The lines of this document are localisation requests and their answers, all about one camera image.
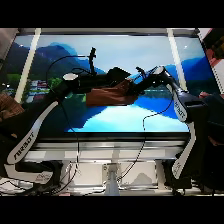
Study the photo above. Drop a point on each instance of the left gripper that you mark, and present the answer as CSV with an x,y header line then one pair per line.
x,y
118,74

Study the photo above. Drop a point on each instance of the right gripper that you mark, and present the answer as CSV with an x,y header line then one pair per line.
x,y
138,88

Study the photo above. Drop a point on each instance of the rust brown garment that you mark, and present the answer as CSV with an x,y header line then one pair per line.
x,y
110,95

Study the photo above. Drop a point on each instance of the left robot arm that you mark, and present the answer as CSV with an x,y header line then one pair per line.
x,y
31,133

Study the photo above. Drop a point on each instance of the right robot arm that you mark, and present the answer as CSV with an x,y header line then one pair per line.
x,y
180,106

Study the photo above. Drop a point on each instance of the dark garment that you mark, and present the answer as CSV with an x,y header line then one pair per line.
x,y
215,140

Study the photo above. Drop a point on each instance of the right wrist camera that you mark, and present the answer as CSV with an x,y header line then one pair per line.
x,y
140,72

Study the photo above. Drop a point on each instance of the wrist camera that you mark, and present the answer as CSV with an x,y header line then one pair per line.
x,y
140,72
92,60

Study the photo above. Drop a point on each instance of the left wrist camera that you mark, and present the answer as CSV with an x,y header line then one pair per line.
x,y
92,60

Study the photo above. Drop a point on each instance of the silver frame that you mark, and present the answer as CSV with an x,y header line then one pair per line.
x,y
113,150

